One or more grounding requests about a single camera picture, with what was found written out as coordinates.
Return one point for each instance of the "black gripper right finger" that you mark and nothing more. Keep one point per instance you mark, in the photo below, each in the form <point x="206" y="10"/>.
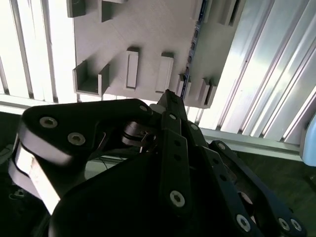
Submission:
<point x="219" y="158"/>

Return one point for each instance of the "blue RAM stick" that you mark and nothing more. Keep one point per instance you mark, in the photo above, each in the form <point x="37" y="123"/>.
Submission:
<point x="195" y="42"/>

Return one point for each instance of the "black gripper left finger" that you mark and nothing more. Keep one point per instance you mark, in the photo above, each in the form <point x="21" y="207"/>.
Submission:
<point x="74" y="114"/>

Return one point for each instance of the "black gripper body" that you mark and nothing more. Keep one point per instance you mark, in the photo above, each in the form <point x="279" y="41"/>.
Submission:
<point x="111" y="209"/>

